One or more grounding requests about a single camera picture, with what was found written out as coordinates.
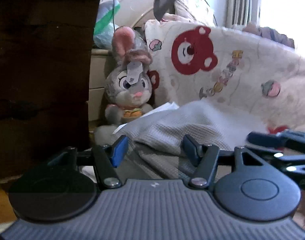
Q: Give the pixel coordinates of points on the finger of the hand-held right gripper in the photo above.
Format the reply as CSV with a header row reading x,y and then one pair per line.
x,y
295,162
262,139

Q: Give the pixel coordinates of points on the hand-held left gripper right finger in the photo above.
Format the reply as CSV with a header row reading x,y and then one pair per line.
x,y
191,151

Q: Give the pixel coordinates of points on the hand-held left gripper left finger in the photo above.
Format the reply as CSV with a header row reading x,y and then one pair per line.
x,y
119,151

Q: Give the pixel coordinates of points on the grey knit shirt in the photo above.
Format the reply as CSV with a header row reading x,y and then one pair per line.
x,y
192,122

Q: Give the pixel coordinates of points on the red bear print quilt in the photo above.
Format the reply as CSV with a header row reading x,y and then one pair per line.
x,y
242,85

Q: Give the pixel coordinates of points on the grey plush rabbit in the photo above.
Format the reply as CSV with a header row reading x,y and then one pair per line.
x,y
128,90

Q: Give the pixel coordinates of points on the pink purple cloth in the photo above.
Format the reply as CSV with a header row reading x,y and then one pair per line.
x,y
267,33

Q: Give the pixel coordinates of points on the dark wooden furniture panel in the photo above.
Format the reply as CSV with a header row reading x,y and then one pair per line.
x,y
42,67

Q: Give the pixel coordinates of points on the green plastic bag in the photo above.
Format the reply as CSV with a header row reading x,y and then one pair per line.
x,y
105,30

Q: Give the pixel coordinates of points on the striped window curtain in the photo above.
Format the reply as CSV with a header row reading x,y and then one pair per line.
x,y
242,2

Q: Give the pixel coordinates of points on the white pillow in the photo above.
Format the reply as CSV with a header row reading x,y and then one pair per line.
x,y
200,10

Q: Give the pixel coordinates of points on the white round headboard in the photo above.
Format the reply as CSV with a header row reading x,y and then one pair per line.
x,y
135,2

